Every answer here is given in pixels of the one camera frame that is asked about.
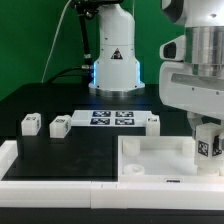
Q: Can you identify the white cable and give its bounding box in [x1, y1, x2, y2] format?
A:
[40, 0, 73, 84]

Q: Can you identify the white U-shaped fence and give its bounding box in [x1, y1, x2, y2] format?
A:
[0, 141, 224, 210]

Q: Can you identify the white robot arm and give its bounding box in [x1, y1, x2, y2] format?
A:
[89, 0, 224, 157]

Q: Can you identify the white marker base plate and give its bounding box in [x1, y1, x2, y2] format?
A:
[71, 110, 158, 127]

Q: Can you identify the white square tabletop part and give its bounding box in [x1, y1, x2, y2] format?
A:
[118, 136, 224, 184]

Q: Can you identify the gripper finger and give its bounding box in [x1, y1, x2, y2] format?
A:
[212, 133, 224, 156]

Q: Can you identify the black cable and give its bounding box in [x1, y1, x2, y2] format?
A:
[45, 67, 93, 84]

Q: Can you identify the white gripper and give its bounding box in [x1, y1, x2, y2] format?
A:
[158, 34, 224, 134]

